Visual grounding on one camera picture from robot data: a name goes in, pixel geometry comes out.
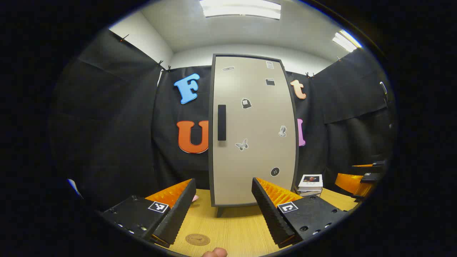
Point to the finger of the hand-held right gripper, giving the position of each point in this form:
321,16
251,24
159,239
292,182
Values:
351,184
379,163

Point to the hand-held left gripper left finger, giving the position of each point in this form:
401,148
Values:
178,210

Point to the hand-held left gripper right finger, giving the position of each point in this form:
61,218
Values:
271,214

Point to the round brown coaster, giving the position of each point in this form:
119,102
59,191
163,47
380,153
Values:
197,239

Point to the white photo cover book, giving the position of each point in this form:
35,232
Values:
311,181

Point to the grey book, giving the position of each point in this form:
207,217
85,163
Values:
309,193

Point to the black backdrop cloth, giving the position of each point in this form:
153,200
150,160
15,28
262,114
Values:
107,125

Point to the small ceiling light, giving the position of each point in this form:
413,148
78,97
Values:
345,41

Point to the long ceiling light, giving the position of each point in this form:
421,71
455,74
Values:
241,9

